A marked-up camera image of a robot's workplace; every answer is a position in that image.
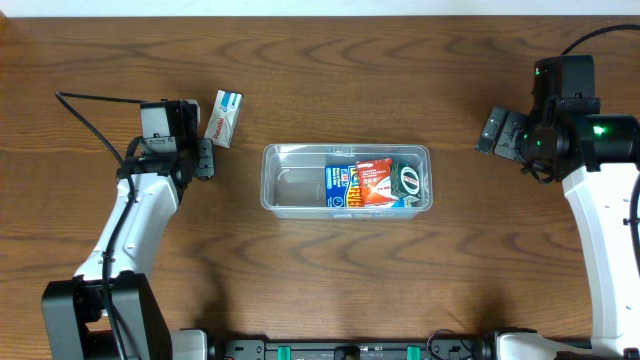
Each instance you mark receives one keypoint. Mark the white Panadol box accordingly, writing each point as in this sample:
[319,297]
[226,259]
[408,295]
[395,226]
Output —
[224,118]

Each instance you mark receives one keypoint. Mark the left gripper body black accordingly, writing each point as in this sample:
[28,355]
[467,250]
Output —
[189,150]

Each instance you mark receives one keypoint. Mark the red white packet box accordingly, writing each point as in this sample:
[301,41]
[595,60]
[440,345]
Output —
[375,181]

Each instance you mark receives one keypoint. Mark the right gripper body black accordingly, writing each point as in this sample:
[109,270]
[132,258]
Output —
[503,135]

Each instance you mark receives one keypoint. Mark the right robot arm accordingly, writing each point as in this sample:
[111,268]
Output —
[600,180]

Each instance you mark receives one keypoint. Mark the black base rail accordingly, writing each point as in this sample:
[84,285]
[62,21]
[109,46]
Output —
[441,345]

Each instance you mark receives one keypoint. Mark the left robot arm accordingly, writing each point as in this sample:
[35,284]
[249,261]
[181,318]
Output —
[107,310]

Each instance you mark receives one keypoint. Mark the green round-logo small box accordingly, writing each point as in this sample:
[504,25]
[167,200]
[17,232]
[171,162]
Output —
[405,182]

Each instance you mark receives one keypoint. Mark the clear plastic container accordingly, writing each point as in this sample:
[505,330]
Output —
[293,179]

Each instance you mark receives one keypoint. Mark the blue Kool Fever box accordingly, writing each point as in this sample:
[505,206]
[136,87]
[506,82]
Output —
[343,190]

